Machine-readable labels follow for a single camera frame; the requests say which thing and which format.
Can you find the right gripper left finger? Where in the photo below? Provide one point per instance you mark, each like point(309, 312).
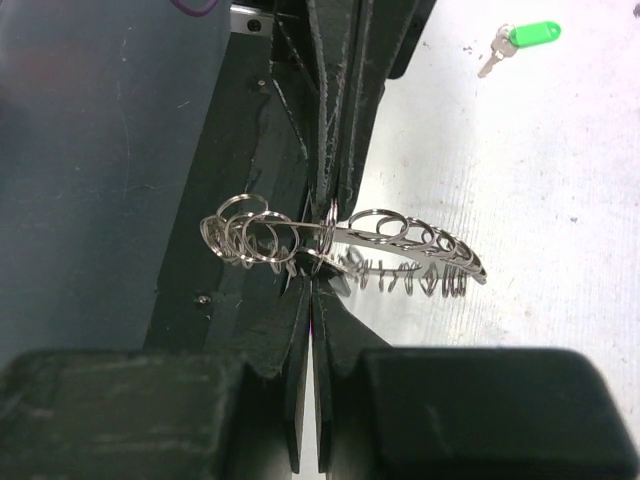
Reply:
point(233, 412)

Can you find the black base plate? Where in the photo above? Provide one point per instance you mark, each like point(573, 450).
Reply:
point(247, 159)

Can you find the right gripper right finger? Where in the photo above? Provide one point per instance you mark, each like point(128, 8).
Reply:
point(385, 412)

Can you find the green tag key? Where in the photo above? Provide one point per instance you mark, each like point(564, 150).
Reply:
point(509, 39)

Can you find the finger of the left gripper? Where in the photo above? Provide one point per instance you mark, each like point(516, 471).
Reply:
point(310, 47)
point(386, 36)

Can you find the black tag key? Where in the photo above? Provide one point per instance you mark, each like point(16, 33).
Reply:
point(323, 267)

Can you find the metal key organizer disc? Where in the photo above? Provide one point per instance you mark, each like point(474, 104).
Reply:
point(380, 245)

